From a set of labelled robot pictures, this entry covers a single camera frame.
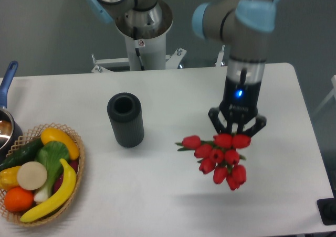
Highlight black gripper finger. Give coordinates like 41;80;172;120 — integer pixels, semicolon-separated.
208;107;232;134
243;114;267;137

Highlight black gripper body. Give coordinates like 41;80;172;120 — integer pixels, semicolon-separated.
219;77;261;134

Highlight red tulip bouquet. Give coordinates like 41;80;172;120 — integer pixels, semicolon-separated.
175;133;251;191

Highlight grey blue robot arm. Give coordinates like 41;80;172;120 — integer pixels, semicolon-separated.
86;0;280;137

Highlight dark grey ribbed vase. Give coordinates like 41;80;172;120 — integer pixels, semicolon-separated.
107;92;144;148

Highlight black device at table edge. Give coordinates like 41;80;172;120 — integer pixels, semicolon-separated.
317;198;335;225

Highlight purple red vegetable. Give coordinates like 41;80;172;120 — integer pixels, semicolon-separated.
52;160;79;194

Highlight yellow banana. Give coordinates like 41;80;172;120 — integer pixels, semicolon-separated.
20;159;77;223

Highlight yellow squash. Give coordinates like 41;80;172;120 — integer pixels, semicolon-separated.
40;127;80;160

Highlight green bok choy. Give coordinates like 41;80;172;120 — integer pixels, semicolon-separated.
34;141;70;204

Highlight green cucumber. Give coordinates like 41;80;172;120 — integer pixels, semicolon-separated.
1;138;44;171

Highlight beige round disc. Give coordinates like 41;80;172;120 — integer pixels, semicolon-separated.
16;161;47;190

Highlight orange fruit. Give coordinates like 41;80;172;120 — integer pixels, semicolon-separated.
4;187;34;212

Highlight yellow bell pepper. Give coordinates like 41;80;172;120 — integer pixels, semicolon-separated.
0;166;21;190

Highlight woven wicker basket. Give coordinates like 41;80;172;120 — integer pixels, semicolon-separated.
1;123;85;227

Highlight white frame at right edge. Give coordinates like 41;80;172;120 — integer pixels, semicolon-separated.
312;75;335;119

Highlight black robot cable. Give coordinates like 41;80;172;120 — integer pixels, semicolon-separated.
132;26;145;71

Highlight blue handled saucepan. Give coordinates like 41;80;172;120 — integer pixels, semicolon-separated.
1;61;23;161

